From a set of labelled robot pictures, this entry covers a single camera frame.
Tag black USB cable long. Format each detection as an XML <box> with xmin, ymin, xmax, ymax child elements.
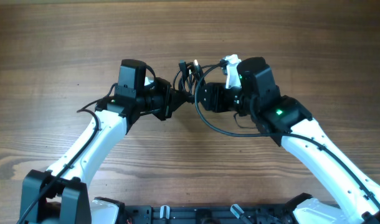
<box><xmin>194</xmin><ymin>60</ymin><xmax>225</xmax><ymax>95</ymax></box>

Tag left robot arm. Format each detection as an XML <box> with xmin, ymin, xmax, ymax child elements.
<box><xmin>18</xmin><ymin>59</ymin><xmax>194</xmax><ymax>223</ymax></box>

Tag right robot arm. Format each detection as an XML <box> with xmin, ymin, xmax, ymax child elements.
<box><xmin>195</xmin><ymin>55</ymin><xmax>380</xmax><ymax>223</ymax></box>

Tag right camera black cable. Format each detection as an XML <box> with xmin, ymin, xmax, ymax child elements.
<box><xmin>194</xmin><ymin>62</ymin><xmax>380</xmax><ymax>215</ymax></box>

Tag camera black cable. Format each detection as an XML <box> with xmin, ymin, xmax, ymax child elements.
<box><xmin>15</xmin><ymin>82</ymin><xmax>119</xmax><ymax>224</ymax></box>
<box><xmin>194</xmin><ymin>62</ymin><xmax>380</xmax><ymax>215</ymax></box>

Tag left camera black cable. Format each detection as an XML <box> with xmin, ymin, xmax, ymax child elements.
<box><xmin>15</xmin><ymin>82</ymin><xmax>119</xmax><ymax>224</ymax></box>

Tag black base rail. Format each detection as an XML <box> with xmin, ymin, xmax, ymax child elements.
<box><xmin>124</xmin><ymin>204</ymin><xmax>294</xmax><ymax>224</ymax></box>

